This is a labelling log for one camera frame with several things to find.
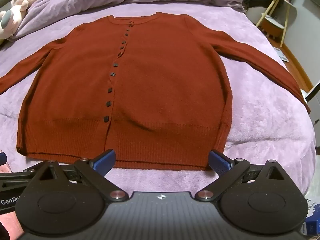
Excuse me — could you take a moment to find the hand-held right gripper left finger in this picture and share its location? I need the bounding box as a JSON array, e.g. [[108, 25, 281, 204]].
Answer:
[[32, 149, 128, 202]]

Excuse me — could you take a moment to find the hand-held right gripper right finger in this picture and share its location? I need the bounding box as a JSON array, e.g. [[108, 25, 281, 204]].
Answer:
[[194, 150, 291, 202]]

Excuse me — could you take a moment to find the rust red knit cardigan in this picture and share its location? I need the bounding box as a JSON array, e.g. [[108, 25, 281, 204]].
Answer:
[[0, 11, 311, 171]]

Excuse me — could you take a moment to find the purple bed sheet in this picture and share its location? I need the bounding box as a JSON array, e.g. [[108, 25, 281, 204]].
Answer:
[[0, 1, 317, 200]]

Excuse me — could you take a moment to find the blue box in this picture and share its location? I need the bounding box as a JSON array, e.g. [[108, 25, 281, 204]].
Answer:
[[301, 215, 320, 236]]

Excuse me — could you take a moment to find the white board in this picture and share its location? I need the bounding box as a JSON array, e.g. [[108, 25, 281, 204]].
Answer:
[[301, 83, 320, 104]]

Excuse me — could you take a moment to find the magazine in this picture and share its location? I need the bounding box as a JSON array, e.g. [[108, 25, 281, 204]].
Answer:
[[272, 46, 290, 62]]

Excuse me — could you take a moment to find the brown round stool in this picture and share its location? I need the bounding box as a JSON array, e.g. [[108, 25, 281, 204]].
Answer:
[[260, 15, 286, 40]]

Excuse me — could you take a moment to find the pink plush toy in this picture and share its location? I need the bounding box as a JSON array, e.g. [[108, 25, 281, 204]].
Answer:
[[0, 0, 52, 43]]

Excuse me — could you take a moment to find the wooden side table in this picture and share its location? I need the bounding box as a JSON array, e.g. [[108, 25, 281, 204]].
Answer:
[[255, 0, 293, 47]]

